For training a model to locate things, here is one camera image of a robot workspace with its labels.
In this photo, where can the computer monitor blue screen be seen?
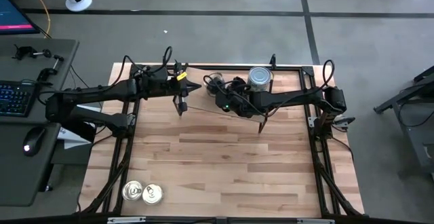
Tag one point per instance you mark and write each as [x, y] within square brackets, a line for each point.
[15, 13]

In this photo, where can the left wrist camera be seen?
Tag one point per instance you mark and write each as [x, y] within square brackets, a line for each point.
[157, 73]

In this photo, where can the silver aluminium bar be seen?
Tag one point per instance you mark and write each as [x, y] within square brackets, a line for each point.
[127, 220]
[315, 221]

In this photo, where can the wooden shelf black metal frame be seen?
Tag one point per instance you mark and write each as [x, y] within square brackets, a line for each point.
[200, 98]

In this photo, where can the black computer mouse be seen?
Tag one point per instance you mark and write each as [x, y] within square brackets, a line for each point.
[34, 140]

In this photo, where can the white paper sheet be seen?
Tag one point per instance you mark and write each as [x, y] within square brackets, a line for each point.
[73, 139]

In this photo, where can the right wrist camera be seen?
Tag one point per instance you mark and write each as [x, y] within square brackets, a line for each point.
[247, 112]

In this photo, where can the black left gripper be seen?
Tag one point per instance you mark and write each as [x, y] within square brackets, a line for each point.
[169, 87]

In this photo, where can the grey desk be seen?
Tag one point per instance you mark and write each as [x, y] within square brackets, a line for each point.
[20, 183]

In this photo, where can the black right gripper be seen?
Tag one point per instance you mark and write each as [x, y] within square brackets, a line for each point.
[234, 95]

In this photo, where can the black metal table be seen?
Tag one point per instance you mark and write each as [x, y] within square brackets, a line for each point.
[417, 139]

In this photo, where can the yellow tape tag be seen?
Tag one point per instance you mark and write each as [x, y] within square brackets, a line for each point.
[182, 76]

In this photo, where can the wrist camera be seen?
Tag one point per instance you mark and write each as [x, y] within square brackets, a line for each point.
[157, 73]
[247, 112]

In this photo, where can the black keyboard blue backlight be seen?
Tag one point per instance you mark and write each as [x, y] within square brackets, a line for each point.
[17, 98]

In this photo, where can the black clamp mount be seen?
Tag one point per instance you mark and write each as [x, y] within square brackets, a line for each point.
[23, 51]

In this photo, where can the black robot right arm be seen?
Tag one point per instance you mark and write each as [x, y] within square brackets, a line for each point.
[288, 98]

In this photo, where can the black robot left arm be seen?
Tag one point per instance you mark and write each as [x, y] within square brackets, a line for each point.
[95, 95]

